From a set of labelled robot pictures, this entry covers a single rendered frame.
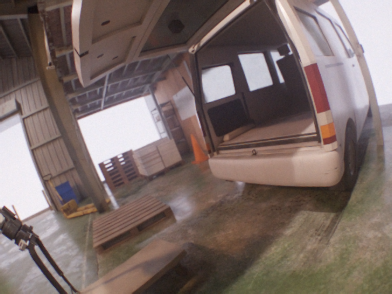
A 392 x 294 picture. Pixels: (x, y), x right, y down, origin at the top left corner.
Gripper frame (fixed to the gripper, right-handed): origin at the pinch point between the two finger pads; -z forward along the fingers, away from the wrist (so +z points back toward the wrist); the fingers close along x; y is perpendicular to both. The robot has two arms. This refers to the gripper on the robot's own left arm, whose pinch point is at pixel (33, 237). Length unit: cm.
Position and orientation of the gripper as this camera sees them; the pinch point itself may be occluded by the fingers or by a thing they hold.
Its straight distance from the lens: 138.4
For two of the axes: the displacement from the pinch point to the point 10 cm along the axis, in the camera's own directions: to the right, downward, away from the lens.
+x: 3.7, -7.7, 5.3
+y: -6.8, 1.6, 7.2
